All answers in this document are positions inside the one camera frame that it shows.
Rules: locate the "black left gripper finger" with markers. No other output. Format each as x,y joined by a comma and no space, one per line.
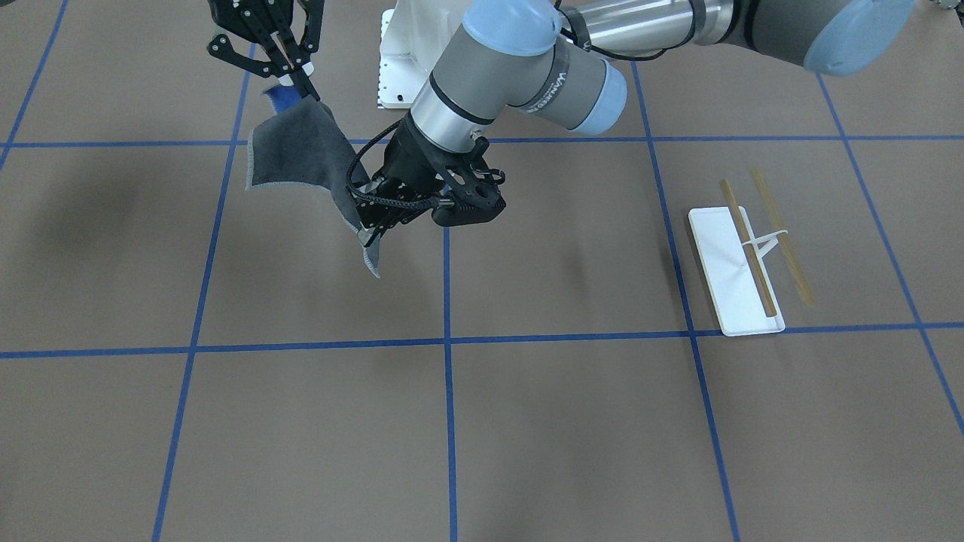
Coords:
367,236
388,222

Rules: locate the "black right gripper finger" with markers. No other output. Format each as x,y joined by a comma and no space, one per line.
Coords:
241,56
300,56

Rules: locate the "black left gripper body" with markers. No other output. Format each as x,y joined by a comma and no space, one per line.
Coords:
407,159

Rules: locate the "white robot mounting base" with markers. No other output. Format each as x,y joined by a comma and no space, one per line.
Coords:
414,34

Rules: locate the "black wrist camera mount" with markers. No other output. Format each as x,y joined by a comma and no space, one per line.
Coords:
471,195

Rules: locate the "white towel rack with wooden bars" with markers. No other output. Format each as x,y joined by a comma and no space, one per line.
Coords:
732,259

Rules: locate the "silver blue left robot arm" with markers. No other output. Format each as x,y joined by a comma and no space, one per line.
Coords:
556,63

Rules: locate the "grey towel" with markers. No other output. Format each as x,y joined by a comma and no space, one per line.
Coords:
303,144

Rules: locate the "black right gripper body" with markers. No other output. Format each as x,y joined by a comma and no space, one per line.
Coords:
260,30

